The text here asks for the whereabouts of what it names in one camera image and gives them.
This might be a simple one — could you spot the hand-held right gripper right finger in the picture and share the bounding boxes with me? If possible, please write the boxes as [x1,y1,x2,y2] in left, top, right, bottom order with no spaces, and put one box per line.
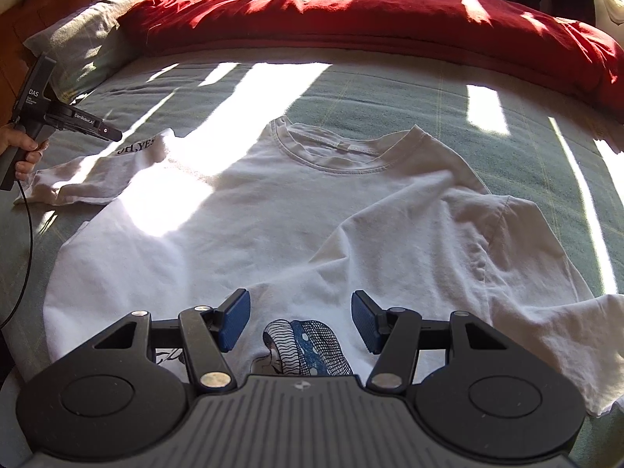
[351,290,508,393]

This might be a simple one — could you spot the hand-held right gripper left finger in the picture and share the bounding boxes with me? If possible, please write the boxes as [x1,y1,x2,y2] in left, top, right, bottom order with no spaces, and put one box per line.
[95,289,252,393]

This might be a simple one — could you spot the white printed t-shirt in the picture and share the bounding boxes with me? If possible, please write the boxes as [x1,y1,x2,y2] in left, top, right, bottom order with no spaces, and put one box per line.
[14,117,624,417]

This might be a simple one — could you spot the person's left hand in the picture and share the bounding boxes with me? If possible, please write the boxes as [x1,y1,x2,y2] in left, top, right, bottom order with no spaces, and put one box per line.
[0,124,50,181]

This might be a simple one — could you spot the grey-green pillow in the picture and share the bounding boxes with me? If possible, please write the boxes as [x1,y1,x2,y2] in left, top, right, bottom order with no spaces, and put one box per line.
[23,0,157,103]

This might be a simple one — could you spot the wooden headboard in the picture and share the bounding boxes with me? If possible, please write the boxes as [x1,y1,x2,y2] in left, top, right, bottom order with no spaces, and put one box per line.
[0,0,169,122]

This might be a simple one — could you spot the green plaid bed sheet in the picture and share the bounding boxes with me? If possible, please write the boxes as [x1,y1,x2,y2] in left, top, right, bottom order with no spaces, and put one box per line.
[0,51,624,468]

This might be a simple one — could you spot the red quilt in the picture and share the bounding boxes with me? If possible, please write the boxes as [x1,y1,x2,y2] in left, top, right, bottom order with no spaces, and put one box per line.
[117,0,624,122]

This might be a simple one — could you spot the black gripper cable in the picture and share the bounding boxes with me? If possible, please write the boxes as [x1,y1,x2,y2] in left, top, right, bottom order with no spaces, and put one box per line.
[0,180,34,330]

